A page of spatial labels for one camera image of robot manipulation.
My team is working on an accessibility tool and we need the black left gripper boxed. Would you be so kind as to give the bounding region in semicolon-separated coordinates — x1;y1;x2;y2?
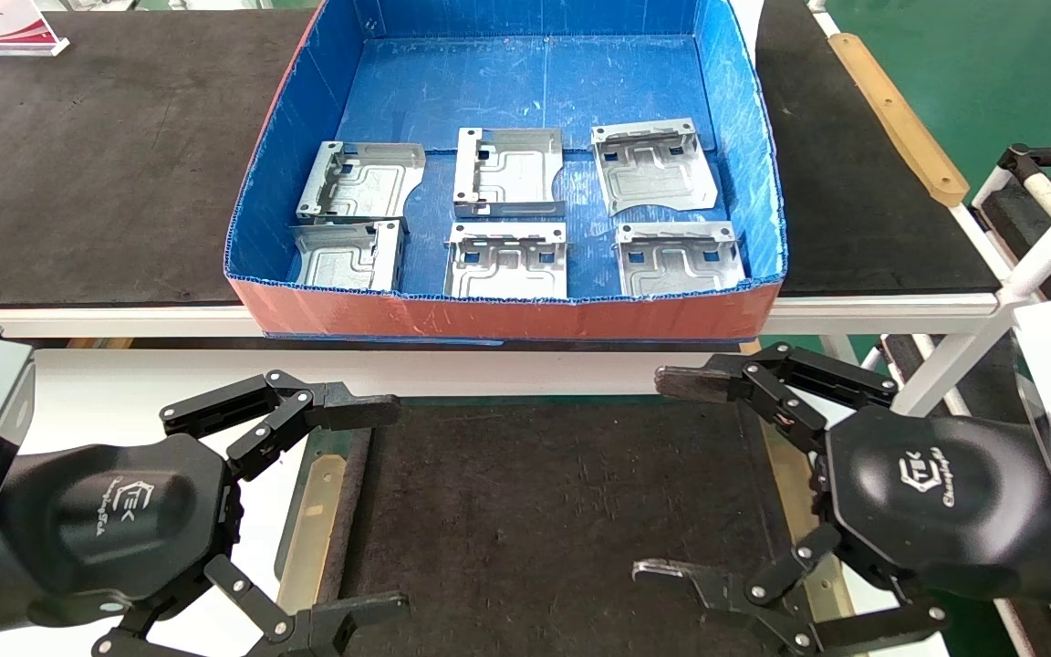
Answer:
0;370;410;657

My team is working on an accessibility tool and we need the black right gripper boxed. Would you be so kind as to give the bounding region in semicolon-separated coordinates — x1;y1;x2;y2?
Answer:
632;343;1051;657

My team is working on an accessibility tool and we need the stamped metal bracket plate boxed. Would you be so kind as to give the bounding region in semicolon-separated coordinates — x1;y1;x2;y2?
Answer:
296;141;427;229
615;222;745;298
291;219;405;295
444;222;570;300
591;118;720;217
453;127;567;218

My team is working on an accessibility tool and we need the blue corrugated box red outside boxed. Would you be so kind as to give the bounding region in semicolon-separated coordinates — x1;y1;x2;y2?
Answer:
224;0;788;343

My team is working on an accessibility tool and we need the tan strip with holes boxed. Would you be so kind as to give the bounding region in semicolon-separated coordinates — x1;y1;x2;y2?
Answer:
276;454;349;614
761;424;855;631

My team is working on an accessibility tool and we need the black work mat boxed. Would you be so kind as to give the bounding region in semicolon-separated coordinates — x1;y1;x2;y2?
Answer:
343;401;823;657

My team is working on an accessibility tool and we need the long wooden strip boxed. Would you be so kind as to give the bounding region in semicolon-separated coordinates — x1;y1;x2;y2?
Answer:
828;33;971;208

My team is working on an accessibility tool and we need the black pipe connector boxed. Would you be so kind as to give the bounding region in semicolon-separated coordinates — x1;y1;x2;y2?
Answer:
997;143;1051;188

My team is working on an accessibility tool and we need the white diagonal frame pipe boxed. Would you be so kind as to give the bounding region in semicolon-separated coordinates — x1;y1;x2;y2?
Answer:
890;169;1051;417

